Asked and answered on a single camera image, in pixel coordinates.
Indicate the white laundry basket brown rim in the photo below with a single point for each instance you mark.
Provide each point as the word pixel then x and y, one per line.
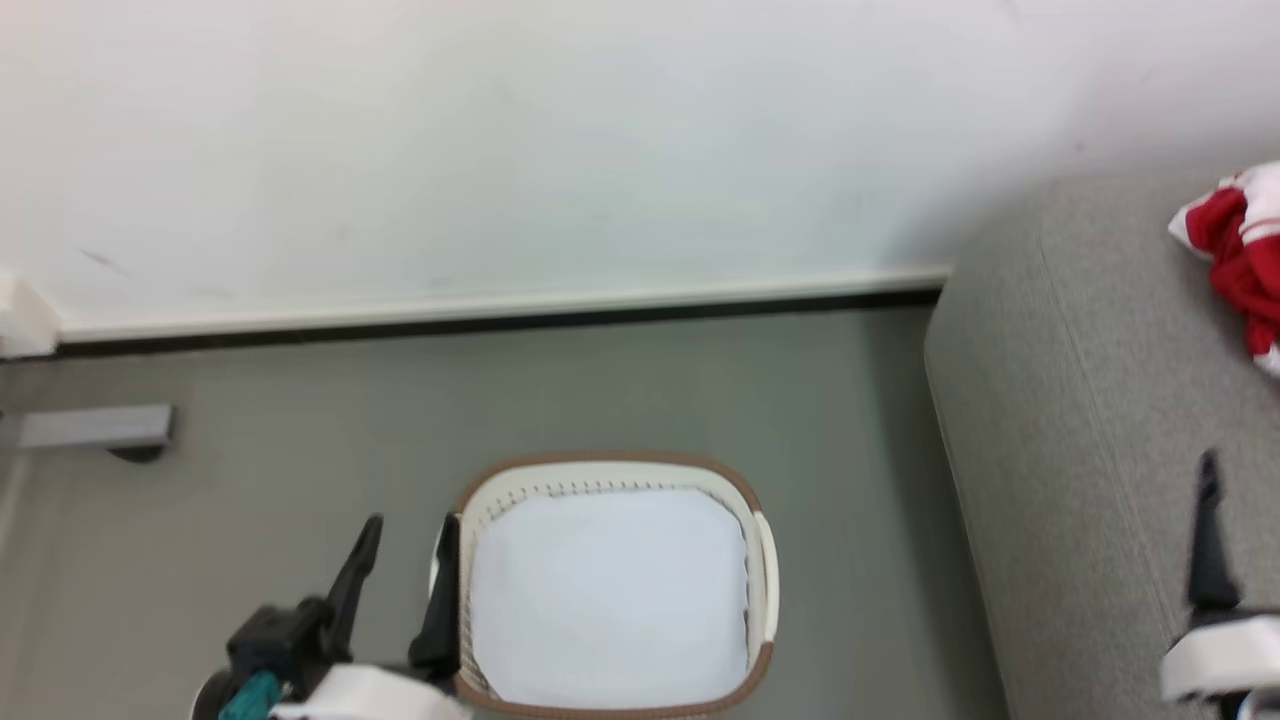
pixel 765 580

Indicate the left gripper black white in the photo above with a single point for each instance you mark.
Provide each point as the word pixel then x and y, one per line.
pixel 300 650

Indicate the black round foot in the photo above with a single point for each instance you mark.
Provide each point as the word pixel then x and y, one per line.
pixel 138 454

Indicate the grey metal bar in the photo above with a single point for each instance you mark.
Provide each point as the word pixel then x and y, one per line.
pixel 95 427

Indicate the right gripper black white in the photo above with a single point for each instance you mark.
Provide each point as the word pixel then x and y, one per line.
pixel 1225 660

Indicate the grey fabric sofa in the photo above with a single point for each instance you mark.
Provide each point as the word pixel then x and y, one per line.
pixel 1080 430

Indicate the white and black baseboard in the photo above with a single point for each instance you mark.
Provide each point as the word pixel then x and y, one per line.
pixel 500 308

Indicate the white wall socket box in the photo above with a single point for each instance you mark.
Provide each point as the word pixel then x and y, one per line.
pixel 25 320

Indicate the red and white garment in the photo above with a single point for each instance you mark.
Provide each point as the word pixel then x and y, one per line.
pixel 1245 260

